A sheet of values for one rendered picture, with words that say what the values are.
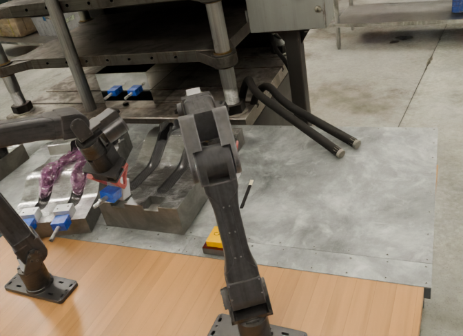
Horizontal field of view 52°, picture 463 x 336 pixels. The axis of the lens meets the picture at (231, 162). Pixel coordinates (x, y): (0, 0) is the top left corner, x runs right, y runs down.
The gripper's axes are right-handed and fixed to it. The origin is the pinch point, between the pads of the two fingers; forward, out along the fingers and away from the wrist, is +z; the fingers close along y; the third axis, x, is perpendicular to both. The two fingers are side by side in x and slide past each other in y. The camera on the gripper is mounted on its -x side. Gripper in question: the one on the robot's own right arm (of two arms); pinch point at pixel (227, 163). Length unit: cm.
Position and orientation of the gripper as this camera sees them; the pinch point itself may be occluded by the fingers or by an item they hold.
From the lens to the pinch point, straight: 128.5
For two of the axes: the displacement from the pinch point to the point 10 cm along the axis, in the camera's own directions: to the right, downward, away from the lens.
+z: 3.3, 5.1, 8.0
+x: -2.2, 8.6, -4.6
